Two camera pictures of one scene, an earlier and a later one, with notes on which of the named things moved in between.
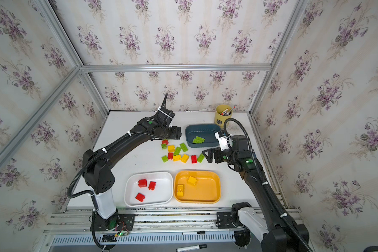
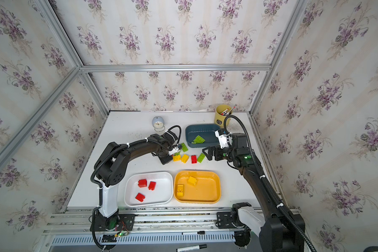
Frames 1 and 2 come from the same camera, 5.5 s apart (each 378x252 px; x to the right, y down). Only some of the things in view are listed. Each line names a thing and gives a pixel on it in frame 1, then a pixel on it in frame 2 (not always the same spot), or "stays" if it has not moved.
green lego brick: x=198 y=139 stays
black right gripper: x=215 y=154 stays
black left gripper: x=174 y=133 to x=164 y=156
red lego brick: x=139 y=197 stays
